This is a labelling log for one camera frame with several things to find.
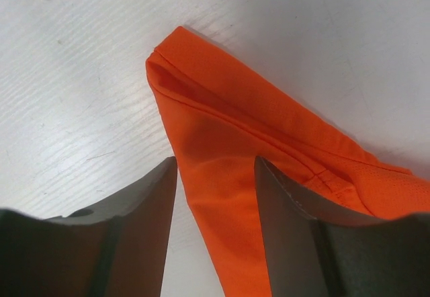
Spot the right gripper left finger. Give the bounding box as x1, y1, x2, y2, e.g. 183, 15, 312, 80
1, 157, 177, 296

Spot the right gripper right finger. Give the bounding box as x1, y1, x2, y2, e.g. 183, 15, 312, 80
254, 157, 429, 296

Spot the orange t shirt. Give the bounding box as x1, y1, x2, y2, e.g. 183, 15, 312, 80
146, 27, 429, 296

